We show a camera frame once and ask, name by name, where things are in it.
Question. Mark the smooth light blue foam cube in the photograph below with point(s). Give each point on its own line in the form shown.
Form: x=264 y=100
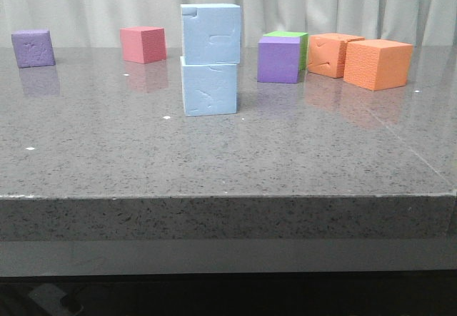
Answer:
x=209 y=89

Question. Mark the purple smooth foam cube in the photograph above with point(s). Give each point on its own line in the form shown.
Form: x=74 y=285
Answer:
x=278 y=59

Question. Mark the orange dented foam cube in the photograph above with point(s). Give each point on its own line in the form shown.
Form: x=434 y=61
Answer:
x=327 y=53

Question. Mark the orange textured foam cube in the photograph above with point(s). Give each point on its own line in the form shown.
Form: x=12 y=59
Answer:
x=377 y=64

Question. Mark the grey curtain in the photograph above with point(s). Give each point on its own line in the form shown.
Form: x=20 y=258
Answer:
x=96 y=23

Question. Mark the red foam cube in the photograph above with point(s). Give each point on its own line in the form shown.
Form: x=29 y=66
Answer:
x=143 y=44

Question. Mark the green foam cube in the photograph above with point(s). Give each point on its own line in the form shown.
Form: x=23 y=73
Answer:
x=303 y=37

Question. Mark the textured light blue foam cube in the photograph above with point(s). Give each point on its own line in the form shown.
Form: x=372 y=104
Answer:
x=211 y=33

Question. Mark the purple dented foam cube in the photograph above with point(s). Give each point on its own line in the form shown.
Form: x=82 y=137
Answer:
x=33 y=48

